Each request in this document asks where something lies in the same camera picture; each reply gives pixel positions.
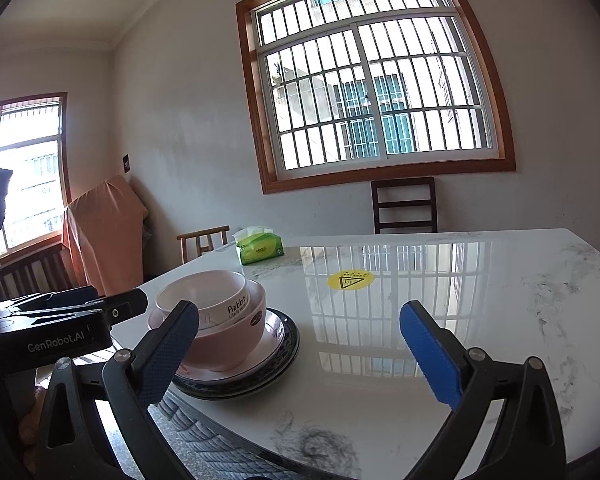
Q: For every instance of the white plate with dark rim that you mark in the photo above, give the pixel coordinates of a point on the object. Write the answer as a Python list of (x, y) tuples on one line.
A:
[(274, 354)]

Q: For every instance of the wood-framed barred window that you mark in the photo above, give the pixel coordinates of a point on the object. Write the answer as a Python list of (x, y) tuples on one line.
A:
[(343, 91)]

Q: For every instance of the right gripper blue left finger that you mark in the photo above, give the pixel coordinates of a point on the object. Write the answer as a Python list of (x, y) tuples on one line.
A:
[(140, 377)]

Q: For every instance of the black wall switch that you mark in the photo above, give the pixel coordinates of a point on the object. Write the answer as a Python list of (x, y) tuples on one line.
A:
[(126, 163)]

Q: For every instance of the light wooden chair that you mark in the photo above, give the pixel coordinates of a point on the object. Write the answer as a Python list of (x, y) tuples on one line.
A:
[(195, 244)]

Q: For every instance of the orange cloth-covered furniture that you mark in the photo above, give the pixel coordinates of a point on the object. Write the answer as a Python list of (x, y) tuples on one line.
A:
[(103, 231)]

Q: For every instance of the operator left hand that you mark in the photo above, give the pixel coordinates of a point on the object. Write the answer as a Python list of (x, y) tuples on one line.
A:
[(29, 425)]

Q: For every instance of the yellow round warning sticker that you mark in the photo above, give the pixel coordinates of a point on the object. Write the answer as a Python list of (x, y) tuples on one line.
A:
[(353, 279)]

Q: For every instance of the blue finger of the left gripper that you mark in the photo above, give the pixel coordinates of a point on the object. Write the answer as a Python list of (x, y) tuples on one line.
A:
[(121, 307), (50, 300)]

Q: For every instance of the side window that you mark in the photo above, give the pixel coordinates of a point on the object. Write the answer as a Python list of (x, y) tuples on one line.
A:
[(33, 146)]

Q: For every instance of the white bowl with blue stripe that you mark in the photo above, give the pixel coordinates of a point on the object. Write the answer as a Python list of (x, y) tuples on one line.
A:
[(220, 296)]

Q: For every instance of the green tissue pack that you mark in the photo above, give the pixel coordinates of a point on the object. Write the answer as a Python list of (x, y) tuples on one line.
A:
[(257, 243)]

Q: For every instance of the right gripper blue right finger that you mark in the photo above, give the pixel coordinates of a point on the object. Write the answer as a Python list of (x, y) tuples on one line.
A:
[(449, 367)]

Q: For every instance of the large pink bowl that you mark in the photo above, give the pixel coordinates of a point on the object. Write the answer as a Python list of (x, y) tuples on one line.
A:
[(230, 344)]

